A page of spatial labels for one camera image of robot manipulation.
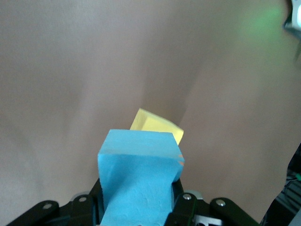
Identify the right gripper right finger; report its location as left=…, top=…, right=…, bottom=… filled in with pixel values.
left=164, top=178, right=261, bottom=226

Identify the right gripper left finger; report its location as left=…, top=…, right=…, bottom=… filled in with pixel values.
left=4, top=178, right=104, bottom=226

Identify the blue foam cube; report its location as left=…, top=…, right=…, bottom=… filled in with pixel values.
left=97, top=129, right=186, bottom=226

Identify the yellow foam cube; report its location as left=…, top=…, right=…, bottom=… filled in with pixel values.
left=129, top=107, right=185, bottom=146

